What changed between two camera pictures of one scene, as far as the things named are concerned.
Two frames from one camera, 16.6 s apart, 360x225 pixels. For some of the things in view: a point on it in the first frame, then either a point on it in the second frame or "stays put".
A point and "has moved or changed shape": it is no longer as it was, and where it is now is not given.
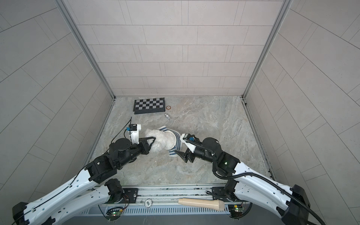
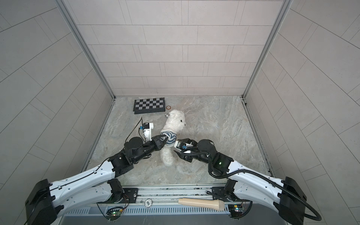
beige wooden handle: x=215 y=204 stays put
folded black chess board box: x=149 y=105 stays put
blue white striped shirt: x=178 y=142 has moved or changed shape
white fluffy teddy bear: x=164 y=140 has moved or changed shape
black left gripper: x=146 y=147 stays put
